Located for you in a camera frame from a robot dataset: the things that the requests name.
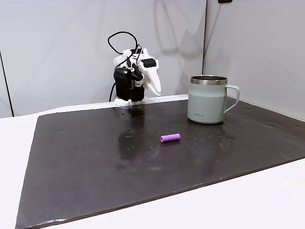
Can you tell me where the purple pen grip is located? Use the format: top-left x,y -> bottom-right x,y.
160,133 -> 182,144

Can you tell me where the pale green steel mug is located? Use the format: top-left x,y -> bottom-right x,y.
186,75 -> 241,125

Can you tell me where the black table mat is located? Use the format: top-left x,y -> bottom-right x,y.
14,98 -> 305,229

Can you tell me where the black camera box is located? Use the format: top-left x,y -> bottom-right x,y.
114,67 -> 132,101

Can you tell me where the black power cable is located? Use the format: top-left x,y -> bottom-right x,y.
109,82 -> 117,103

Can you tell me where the black camera cable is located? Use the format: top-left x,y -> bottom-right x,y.
107,31 -> 144,72

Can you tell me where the thin black frame rod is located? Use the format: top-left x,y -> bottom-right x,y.
0,49 -> 15,118

